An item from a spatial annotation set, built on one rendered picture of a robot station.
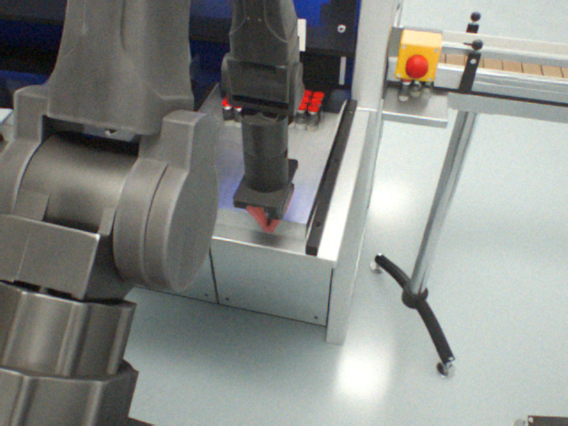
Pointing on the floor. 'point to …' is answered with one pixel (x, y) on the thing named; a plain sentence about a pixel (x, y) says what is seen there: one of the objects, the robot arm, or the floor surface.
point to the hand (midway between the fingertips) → (268, 226)
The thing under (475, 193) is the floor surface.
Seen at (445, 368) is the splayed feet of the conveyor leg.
